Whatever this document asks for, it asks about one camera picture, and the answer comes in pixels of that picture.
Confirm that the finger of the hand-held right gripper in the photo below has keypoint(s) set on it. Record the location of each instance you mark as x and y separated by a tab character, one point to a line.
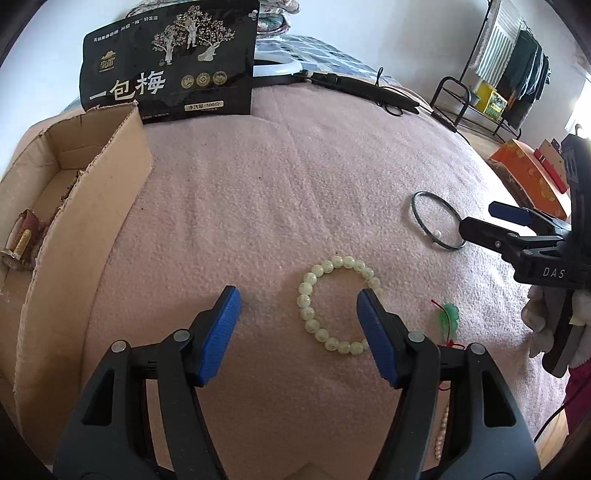
508	212
489	233

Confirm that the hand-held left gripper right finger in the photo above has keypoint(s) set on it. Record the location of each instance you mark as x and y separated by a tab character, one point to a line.
376	337

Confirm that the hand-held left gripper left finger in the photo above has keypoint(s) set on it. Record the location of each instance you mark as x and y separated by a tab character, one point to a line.
221	332

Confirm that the dark thin bangle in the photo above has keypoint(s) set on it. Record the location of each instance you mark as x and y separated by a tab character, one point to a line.
414	210

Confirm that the cardboard box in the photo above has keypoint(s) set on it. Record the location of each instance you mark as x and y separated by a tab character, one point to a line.
92	207

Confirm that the person's right hand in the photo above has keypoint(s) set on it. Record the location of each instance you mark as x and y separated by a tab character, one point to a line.
540	318

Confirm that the orange patterned box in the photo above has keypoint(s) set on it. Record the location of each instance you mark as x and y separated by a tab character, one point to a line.
521	170

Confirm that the yellow box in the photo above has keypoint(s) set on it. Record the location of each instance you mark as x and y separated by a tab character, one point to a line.
490	99

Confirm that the black metal clothes rack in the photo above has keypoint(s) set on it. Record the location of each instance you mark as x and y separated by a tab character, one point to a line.
450	99

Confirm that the pearl strand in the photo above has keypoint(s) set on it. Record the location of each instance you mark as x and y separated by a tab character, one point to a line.
438	450

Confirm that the dark green hanging clothes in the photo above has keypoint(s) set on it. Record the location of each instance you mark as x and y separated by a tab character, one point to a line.
526	74

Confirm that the pink blanket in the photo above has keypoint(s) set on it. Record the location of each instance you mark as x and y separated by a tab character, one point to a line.
277	184

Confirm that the striped hanging cloth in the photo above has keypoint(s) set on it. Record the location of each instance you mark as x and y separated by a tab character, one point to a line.
496	46

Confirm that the black folded tripod stand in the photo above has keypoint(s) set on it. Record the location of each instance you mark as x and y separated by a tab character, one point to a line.
364	87

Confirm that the gold and red trinket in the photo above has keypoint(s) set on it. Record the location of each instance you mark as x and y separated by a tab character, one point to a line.
23	235

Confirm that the blue plaid bedding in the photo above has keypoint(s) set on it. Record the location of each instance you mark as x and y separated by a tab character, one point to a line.
323	53

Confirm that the black snack bag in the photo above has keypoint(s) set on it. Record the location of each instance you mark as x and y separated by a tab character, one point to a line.
184	55

